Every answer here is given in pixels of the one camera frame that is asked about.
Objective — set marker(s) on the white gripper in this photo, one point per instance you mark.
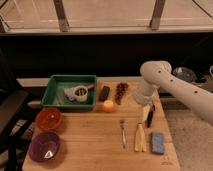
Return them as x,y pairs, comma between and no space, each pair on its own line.
143,95

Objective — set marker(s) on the black eraser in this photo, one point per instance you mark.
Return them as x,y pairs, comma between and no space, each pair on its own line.
104,93

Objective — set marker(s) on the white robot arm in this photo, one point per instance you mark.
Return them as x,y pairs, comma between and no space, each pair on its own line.
157,74

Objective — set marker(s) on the red bowl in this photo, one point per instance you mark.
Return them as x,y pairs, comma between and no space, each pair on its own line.
48,119

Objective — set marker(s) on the purple bowl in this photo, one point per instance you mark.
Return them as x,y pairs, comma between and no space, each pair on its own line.
44,146

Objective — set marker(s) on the blue sponge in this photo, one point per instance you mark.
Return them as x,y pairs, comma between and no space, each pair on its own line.
157,143

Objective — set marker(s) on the metal fork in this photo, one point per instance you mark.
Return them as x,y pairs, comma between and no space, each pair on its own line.
122,126

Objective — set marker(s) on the bunch of dark grapes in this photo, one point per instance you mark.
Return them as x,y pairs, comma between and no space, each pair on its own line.
121,89

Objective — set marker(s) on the orange fruit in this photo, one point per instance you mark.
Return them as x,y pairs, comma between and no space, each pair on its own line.
108,106

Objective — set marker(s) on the grey metal pot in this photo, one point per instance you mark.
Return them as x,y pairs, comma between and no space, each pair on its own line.
184,74

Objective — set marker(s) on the red item in tray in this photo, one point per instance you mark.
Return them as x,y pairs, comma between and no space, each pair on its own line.
90,87

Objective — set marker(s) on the white mug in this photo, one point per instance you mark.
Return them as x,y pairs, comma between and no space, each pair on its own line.
80,93

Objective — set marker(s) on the green plastic tray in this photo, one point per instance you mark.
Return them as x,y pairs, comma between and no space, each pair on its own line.
54,95

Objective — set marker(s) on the black chair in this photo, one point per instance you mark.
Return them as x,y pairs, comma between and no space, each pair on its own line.
15,117

